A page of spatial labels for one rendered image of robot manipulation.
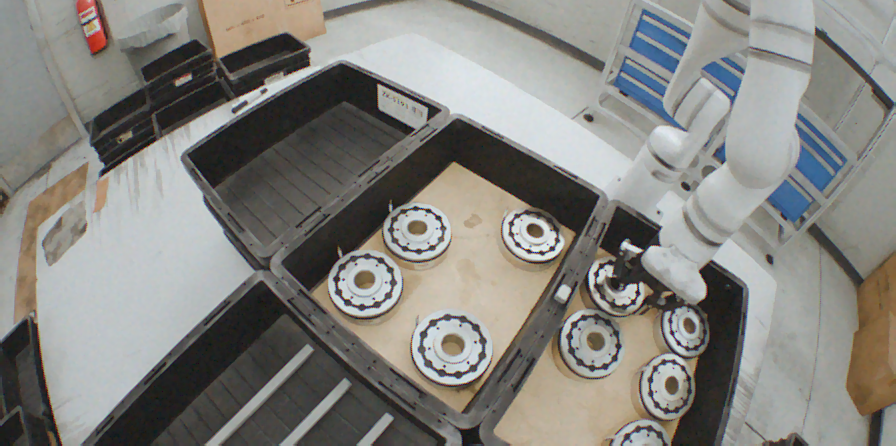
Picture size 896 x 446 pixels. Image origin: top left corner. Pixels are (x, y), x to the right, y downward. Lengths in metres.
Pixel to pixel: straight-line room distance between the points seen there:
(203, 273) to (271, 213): 0.24
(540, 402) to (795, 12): 0.51
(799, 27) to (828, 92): 2.79
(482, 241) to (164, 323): 0.63
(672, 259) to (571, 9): 3.08
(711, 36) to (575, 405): 0.51
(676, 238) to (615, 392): 0.24
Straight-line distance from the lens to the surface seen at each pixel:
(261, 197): 0.65
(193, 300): 0.76
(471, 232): 0.57
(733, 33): 0.48
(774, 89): 0.35
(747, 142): 0.35
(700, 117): 0.59
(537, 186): 0.60
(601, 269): 0.56
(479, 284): 0.52
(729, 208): 0.40
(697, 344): 0.62
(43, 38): 3.22
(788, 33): 0.36
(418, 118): 0.67
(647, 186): 0.69
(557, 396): 0.50
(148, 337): 0.80
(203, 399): 0.54
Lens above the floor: 1.29
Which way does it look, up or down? 49 degrees down
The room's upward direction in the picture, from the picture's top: 9 degrees clockwise
